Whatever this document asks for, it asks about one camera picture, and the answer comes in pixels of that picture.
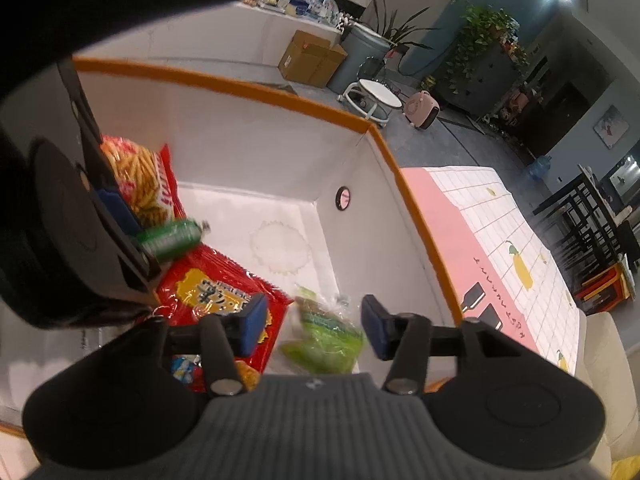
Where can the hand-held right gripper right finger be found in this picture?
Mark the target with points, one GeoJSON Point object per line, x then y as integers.
{"type": "Point", "coordinates": [375, 327]}

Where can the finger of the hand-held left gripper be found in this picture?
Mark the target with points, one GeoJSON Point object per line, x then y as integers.
{"type": "Point", "coordinates": [119, 210]}

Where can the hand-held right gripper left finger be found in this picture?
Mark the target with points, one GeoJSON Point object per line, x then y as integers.
{"type": "Point", "coordinates": [252, 322]}

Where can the red fries snack packet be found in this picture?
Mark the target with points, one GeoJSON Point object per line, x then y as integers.
{"type": "Point", "coordinates": [142, 180]}

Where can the clear packet of green snacks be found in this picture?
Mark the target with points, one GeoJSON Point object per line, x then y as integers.
{"type": "Point", "coordinates": [325, 345]}

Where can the red cartoon snack packet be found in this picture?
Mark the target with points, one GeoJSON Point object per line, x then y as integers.
{"type": "Point", "coordinates": [210, 285]}

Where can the green sausage stick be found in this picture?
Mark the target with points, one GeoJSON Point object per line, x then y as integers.
{"type": "Point", "coordinates": [172, 239]}

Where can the orange cardboard box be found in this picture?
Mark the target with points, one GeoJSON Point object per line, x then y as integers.
{"type": "Point", "coordinates": [300, 150]}

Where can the pink and white printed tablecloth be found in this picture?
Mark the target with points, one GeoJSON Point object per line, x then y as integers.
{"type": "Point", "coordinates": [500, 240]}

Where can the pink space heater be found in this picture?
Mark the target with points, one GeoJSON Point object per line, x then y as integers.
{"type": "Point", "coordinates": [424, 111]}

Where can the blue water jug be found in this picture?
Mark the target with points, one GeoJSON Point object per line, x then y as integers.
{"type": "Point", "coordinates": [537, 169]}

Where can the orange stool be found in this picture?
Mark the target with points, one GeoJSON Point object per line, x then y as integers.
{"type": "Point", "coordinates": [602, 290]}

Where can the white round stool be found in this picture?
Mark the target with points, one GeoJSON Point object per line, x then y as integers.
{"type": "Point", "coordinates": [377, 94]}

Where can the black dining chair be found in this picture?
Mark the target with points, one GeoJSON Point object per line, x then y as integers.
{"type": "Point", "coordinates": [585, 225]}

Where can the beige sofa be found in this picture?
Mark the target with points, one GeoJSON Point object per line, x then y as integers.
{"type": "Point", "coordinates": [607, 360]}

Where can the brown cardboard carton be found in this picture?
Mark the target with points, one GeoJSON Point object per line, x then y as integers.
{"type": "Point", "coordinates": [310, 60]}

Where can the white television cabinet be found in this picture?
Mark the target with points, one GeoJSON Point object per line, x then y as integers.
{"type": "Point", "coordinates": [280, 25]}

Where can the dark grey cabinet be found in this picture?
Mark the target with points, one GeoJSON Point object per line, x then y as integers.
{"type": "Point", "coordinates": [485, 85]}

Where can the grey trash can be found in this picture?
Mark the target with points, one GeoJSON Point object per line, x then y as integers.
{"type": "Point", "coordinates": [362, 57]}

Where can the yellow cushion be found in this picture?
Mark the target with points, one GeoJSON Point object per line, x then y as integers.
{"type": "Point", "coordinates": [627, 469]}

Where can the long-leaf potted plant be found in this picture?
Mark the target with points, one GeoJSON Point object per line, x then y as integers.
{"type": "Point", "coordinates": [395, 25]}

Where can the trailing ivy plant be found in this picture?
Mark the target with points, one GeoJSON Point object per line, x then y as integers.
{"type": "Point", "coordinates": [480, 30]}

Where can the framed wall picture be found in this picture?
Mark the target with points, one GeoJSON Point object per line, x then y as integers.
{"type": "Point", "coordinates": [611, 126]}

